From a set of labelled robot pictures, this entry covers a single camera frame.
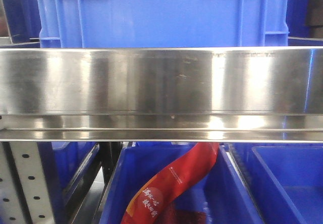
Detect blue bin lower middle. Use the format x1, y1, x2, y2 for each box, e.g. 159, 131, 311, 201
99, 142, 263, 223

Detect blue bin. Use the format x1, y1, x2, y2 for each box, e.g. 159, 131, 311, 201
228, 143, 322, 223
99, 142, 263, 223

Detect blue bin lower right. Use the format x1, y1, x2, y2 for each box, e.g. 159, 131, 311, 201
228, 143, 322, 223

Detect red printed bag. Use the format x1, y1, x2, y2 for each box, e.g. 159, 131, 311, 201
121, 142, 219, 223

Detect large blue crate upper shelf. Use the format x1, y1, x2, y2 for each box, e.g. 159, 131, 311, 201
38, 0, 289, 48

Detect perforated metal rack upright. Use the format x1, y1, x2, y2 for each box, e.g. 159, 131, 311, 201
1, 141, 59, 223

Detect stainless steel shelf rail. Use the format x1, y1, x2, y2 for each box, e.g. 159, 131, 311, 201
1, 46, 322, 143

